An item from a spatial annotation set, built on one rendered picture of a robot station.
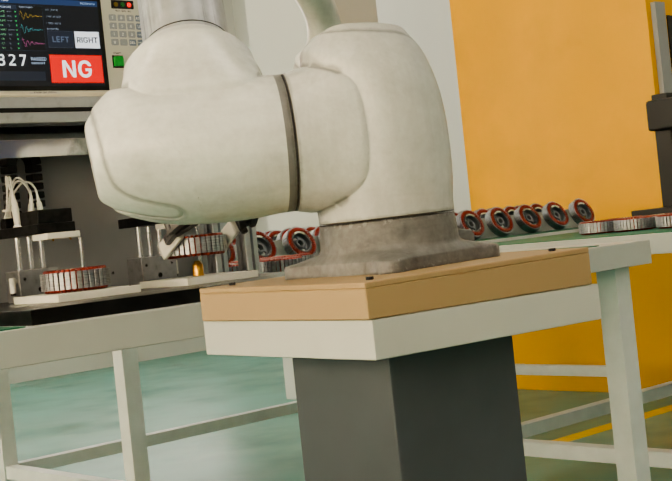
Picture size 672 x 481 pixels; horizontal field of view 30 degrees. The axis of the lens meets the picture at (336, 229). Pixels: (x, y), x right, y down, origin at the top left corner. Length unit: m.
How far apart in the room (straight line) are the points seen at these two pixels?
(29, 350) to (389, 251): 0.61
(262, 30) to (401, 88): 5.11
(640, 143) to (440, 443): 4.20
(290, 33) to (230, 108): 4.95
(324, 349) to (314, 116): 0.25
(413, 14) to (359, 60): 7.62
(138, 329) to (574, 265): 0.71
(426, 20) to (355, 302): 7.70
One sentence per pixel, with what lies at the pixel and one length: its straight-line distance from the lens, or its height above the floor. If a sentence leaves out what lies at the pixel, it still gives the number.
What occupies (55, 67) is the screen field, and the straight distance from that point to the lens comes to 2.26.
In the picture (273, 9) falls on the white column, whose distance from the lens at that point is 6.38.
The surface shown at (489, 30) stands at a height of 1.70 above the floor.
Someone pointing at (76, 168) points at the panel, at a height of 1.00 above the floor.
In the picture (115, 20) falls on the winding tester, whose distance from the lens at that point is 2.34.
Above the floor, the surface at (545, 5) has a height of 1.74.
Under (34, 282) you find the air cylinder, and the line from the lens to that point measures 2.19.
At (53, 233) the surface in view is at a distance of 2.10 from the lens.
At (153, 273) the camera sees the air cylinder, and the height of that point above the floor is 0.79.
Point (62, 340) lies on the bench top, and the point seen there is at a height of 0.72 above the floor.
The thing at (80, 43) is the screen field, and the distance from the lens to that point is 2.30.
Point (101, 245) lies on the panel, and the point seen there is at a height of 0.85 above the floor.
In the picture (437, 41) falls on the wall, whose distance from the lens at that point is 8.79.
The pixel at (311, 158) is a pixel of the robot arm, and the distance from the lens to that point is 1.33.
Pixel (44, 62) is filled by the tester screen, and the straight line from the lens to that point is 2.25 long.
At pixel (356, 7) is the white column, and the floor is 1.94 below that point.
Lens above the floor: 0.84
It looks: level
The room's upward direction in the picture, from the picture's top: 6 degrees counter-clockwise
